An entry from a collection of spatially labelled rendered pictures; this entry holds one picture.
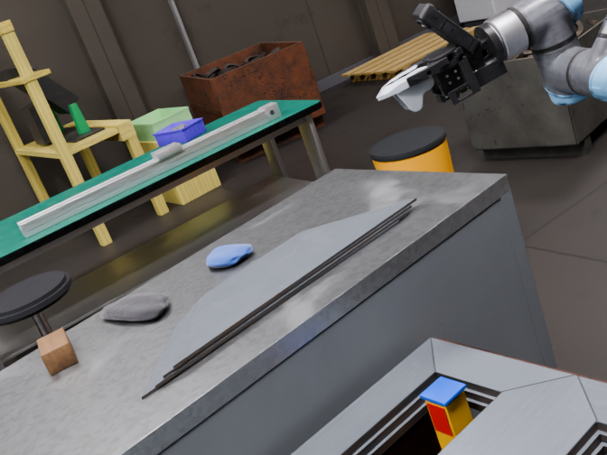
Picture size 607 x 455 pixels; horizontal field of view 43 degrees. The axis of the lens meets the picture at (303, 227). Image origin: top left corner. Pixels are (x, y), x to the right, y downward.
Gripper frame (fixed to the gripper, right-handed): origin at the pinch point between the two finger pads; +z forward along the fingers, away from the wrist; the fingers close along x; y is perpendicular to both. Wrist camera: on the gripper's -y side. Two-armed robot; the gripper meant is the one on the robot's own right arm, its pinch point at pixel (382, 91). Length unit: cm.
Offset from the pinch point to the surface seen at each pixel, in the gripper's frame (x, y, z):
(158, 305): 37, 24, 55
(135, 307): 40, 23, 60
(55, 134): 476, 3, 126
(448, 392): -6, 51, 14
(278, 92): 566, 70, -46
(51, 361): 29, 20, 78
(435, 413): -5, 54, 18
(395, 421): -1, 53, 25
